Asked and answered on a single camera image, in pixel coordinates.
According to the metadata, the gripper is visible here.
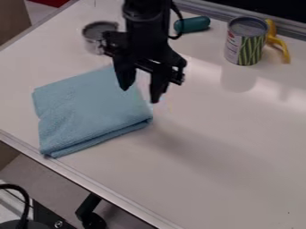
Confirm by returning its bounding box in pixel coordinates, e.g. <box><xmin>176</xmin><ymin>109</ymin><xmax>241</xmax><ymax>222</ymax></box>
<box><xmin>101</xmin><ymin>29</ymin><xmax>190</xmax><ymax>105</ymax></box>

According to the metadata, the blue cloth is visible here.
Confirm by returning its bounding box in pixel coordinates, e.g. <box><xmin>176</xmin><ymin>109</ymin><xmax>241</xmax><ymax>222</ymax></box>
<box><xmin>30</xmin><ymin>65</ymin><xmax>155</xmax><ymax>159</ymax></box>

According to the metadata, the silver pot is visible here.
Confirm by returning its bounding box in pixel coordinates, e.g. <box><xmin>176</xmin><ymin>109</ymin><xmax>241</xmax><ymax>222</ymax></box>
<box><xmin>81</xmin><ymin>21</ymin><xmax>121</xmax><ymax>55</ymax></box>

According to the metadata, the green striped can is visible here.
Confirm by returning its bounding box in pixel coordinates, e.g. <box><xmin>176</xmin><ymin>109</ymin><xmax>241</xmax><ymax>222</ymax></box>
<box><xmin>223</xmin><ymin>15</ymin><xmax>270</xmax><ymax>67</ymax></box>

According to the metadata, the teal toy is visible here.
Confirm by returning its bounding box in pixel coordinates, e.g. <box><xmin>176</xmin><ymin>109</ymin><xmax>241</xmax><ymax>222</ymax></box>
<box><xmin>172</xmin><ymin>15</ymin><xmax>212</xmax><ymax>34</ymax></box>

